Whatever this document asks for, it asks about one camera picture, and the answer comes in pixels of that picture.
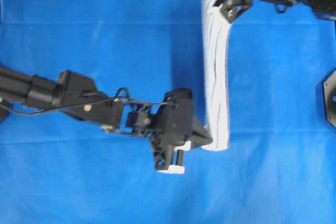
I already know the white blue-striped towel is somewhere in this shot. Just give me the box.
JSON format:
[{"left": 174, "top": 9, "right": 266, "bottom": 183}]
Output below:
[{"left": 202, "top": 0, "right": 231, "bottom": 152}]

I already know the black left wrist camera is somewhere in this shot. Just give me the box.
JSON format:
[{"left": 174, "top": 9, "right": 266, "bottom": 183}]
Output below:
[{"left": 126, "top": 107, "right": 152, "bottom": 138}]

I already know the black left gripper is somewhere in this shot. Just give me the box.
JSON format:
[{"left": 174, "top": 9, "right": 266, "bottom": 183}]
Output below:
[{"left": 148, "top": 87, "right": 214, "bottom": 171}]

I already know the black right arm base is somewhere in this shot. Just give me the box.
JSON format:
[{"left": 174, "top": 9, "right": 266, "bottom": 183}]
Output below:
[{"left": 316, "top": 69, "right": 335, "bottom": 131}]

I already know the blue table cloth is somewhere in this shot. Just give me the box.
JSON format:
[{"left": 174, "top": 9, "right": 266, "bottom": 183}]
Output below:
[{"left": 1, "top": 0, "right": 335, "bottom": 223}]

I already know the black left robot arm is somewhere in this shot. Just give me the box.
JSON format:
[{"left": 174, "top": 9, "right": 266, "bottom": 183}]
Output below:
[{"left": 1, "top": 67, "right": 213, "bottom": 174}]

